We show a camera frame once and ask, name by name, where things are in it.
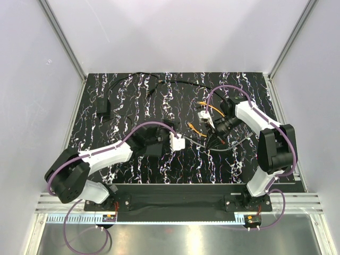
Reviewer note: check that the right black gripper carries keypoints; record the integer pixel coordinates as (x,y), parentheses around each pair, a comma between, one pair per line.
(214,133)

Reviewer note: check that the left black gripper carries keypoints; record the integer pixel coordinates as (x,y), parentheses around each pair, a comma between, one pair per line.
(168,132)

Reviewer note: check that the black cable gold connector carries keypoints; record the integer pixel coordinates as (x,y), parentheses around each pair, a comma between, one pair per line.
(183,82)

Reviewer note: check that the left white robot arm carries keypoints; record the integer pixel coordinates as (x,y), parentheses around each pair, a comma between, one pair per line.
(68,180)

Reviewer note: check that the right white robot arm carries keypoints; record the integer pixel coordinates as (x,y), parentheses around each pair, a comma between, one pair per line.
(276,151)

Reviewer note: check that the black marble pattern mat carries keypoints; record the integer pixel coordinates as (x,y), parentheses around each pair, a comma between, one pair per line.
(112,104)

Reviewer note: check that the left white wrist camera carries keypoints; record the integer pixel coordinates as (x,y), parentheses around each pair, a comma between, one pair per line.
(177,143)

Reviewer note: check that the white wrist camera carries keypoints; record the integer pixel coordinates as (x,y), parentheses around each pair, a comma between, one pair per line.
(177,143)
(204,117)

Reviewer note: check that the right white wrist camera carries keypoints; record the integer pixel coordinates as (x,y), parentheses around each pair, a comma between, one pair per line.
(204,117)

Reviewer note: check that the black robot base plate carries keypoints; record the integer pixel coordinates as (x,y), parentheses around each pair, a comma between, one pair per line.
(183,199)

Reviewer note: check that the aluminium front rail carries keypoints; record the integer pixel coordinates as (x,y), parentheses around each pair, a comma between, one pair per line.
(295,203)

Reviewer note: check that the white slotted cable duct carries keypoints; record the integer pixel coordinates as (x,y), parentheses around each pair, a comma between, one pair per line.
(156,218)

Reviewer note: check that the right aluminium frame post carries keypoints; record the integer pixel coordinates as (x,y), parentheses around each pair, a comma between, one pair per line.
(308,9)

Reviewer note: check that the aluminium frame post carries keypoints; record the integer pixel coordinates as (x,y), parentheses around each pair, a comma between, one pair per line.
(52,19)
(308,9)

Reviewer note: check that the left aluminium frame post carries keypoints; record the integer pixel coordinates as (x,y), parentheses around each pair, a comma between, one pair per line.
(52,19)

